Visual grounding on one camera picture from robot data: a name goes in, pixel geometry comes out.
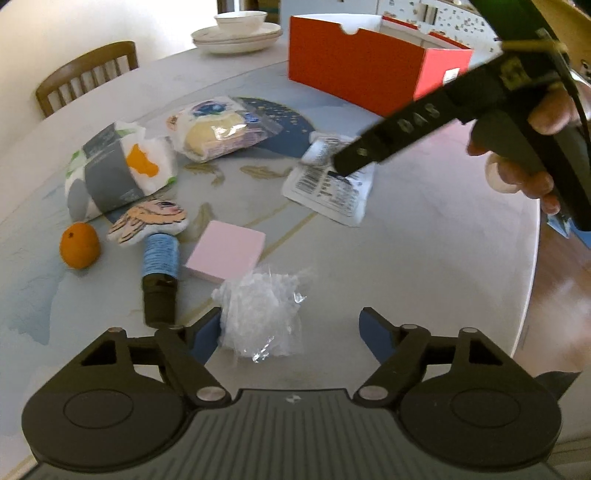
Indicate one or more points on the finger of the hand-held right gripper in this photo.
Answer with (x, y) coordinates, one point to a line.
(355, 157)

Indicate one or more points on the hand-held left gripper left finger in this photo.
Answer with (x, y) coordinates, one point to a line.
(205, 334)

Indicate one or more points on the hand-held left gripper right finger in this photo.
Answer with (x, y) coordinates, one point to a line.
(374, 332)

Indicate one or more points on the white printed packet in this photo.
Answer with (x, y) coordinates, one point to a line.
(323, 194)

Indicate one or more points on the red cardboard box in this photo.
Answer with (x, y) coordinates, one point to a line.
(351, 69)

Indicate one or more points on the pink sticky note pad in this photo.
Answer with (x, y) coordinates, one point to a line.
(226, 249)

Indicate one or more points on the bread packet with blueberry print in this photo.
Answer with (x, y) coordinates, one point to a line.
(217, 129)

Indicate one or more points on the patterned desktop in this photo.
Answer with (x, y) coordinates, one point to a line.
(415, 258)

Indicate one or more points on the person's right hand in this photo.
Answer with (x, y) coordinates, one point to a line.
(554, 115)

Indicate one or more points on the small white wrapper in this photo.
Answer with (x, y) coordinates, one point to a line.
(318, 147)

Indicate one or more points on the clear plastic bag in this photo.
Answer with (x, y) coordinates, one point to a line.
(258, 314)

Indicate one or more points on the white speckled furniture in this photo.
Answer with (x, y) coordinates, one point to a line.
(438, 21)

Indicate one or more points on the orange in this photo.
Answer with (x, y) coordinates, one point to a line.
(79, 247)

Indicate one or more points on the white plate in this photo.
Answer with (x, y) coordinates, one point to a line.
(235, 48)
(207, 34)

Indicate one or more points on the white bowl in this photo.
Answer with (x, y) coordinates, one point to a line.
(240, 23)

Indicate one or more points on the white grey tissue pack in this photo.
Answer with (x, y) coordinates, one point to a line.
(106, 170)

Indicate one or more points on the wooden chair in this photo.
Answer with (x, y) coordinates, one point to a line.
(83, 74)

